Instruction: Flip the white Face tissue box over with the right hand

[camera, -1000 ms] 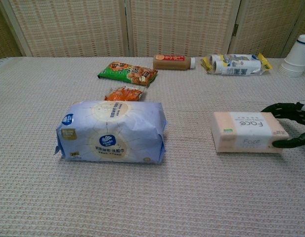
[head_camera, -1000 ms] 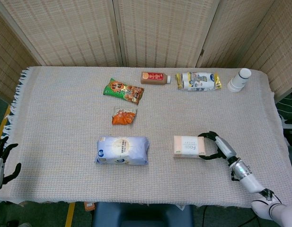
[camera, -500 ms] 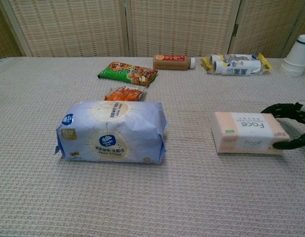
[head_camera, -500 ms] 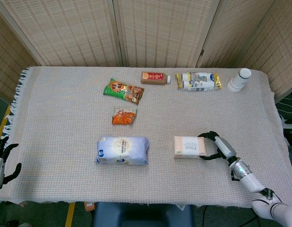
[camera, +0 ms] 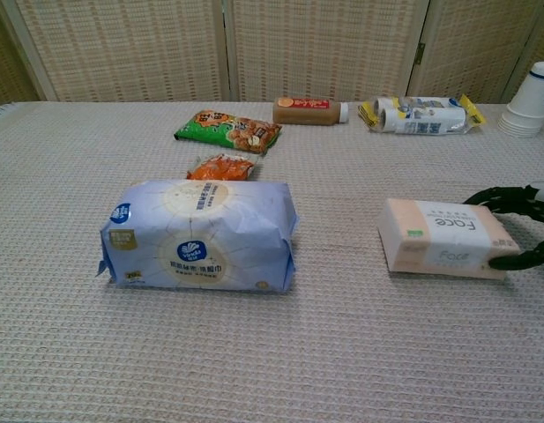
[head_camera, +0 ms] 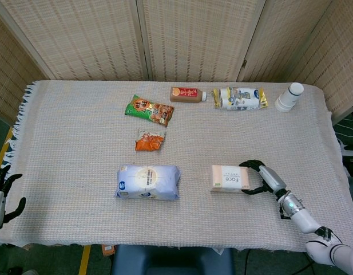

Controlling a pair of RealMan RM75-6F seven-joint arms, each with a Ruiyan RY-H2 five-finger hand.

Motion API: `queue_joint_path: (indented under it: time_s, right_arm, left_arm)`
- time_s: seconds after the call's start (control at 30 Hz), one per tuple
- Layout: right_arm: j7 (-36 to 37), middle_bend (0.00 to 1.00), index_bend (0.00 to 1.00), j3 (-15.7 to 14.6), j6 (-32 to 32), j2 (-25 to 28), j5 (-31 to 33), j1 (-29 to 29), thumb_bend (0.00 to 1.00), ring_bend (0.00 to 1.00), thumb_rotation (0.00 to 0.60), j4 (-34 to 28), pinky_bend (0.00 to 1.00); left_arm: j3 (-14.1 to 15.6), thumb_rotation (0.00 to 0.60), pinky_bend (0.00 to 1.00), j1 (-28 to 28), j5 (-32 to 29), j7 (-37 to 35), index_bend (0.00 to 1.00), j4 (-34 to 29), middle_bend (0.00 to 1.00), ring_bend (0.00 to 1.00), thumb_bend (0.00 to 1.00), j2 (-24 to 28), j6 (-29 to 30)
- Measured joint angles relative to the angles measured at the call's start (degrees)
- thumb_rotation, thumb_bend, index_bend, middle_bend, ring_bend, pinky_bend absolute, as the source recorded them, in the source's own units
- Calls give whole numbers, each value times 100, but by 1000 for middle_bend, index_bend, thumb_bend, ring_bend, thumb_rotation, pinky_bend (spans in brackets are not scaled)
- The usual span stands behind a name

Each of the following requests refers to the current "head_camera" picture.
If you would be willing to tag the beige woven tablecloth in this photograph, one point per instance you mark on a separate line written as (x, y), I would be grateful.
(79, 157)

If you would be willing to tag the woven folding screen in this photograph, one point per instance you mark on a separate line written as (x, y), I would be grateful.
(193, 37)

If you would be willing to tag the white cylindrical bottle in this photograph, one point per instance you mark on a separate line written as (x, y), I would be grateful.
(289, 97)

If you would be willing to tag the small brown wooden crate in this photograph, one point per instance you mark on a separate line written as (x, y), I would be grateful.
(108, 250)

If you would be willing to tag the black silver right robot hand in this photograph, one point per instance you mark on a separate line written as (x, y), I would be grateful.
(272, 179)

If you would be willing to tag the dark blue chair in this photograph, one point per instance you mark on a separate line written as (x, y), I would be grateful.
(170, 262)

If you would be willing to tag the orange snack bag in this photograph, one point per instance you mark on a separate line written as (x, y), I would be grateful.
(150, 141)

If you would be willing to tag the green snack bag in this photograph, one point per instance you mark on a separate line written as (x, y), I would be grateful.
(149, 110)

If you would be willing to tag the white yellow snack pack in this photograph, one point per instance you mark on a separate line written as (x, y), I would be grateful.
(239, 98)

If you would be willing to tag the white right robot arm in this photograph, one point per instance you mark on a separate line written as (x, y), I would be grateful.
(302, 219)

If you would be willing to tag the brown drink bottle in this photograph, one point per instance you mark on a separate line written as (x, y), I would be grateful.
(186, 94)

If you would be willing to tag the blue white wipes pack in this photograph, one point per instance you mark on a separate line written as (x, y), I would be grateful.
(147, 182)

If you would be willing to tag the white face tissue pack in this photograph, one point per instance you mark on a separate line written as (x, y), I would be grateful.
(229, 178)

